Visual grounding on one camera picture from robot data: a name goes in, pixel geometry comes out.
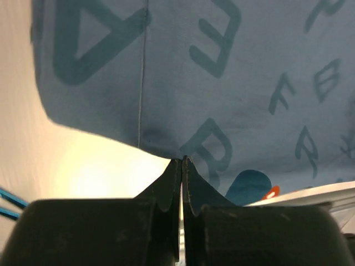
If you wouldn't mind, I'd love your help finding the blue letter-print placemat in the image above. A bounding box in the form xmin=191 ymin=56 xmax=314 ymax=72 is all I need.
xmin=31 ymin=1 xmax=354 ymax=205

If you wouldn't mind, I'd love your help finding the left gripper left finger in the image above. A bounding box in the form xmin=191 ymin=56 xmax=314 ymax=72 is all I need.
xmin=1 ymin=160 xmax=182 ymax=265

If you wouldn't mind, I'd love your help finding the blue metal fork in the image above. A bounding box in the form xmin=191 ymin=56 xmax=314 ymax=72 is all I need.
xmin=0 ymin=207 xmax=20 ymax=221

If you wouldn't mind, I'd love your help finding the blue metal spoon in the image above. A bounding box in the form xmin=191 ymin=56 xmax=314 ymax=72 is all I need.
xmin=0 ymin=188 xmax=28 ymax=209

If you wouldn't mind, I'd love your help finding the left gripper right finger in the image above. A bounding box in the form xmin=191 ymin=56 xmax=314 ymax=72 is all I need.
xmin=182 ymin=157 xmax=348 ymax=265

